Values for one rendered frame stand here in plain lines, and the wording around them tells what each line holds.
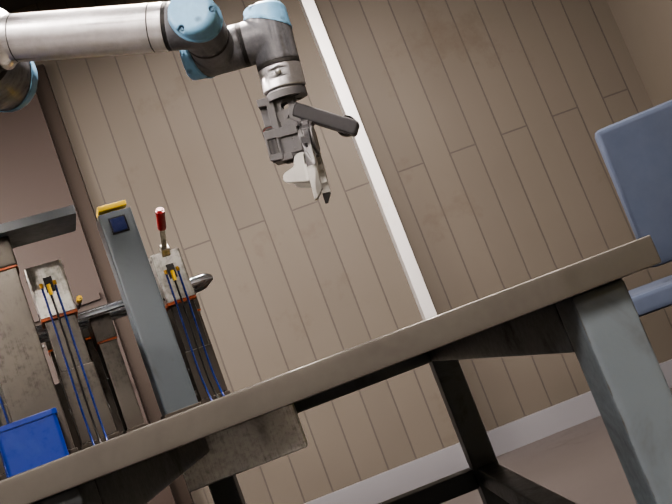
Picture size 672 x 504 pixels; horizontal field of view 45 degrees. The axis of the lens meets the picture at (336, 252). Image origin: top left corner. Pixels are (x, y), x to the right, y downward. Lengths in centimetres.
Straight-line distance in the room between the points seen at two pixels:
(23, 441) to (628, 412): 100
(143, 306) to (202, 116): 251
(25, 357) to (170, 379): 28
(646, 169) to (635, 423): 186
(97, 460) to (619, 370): 69
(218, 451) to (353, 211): 198
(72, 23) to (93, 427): 87
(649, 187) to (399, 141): 153
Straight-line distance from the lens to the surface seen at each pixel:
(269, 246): 395
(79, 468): 109
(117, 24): 133
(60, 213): 170
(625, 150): 294
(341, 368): 104
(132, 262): 172
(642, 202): 295
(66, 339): 183
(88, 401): 183
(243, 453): 227
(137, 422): 199
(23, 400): 167
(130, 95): 423
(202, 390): 186
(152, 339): 169
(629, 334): 117
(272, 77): 140
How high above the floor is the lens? 69
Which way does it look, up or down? 7 degrees up
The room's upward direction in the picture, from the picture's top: 21 degrees counter-clockwise
